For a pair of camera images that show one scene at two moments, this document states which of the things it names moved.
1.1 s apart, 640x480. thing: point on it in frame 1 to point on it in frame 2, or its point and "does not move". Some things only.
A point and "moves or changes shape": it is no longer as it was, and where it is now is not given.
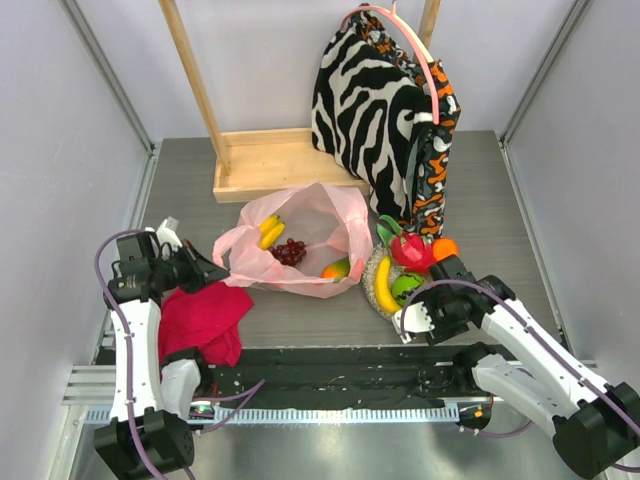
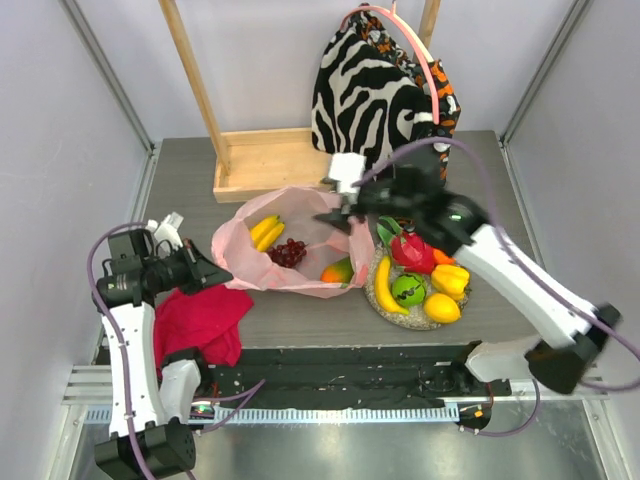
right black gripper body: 445,273 to 357,204
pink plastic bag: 313,240 moves or changes shape
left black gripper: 202,271 does not move
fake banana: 385,295 does not move
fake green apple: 403,285 does not move
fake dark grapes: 290,253 does not move
